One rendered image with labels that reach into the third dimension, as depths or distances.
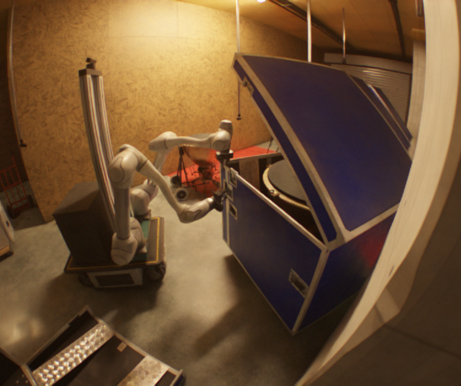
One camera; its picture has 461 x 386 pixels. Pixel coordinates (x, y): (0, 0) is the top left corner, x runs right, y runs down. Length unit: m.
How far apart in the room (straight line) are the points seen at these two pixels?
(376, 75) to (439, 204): 8.23
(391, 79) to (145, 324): 8.63
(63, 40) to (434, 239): 3.69
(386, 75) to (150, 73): 7.20
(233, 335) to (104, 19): 4.07
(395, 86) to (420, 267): 8.14
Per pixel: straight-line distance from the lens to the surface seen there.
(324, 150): 1.02
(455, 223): 0.32
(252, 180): 1.93
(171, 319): 1.84
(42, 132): 3.44
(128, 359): 1.76
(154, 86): 3.84
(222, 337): 1.71
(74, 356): 1.87
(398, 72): 8.45
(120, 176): 1.16
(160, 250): 1.90
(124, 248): 1.49
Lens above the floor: 1.55
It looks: 28 degrees down
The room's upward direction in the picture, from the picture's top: 1 degrees counter-clockwise
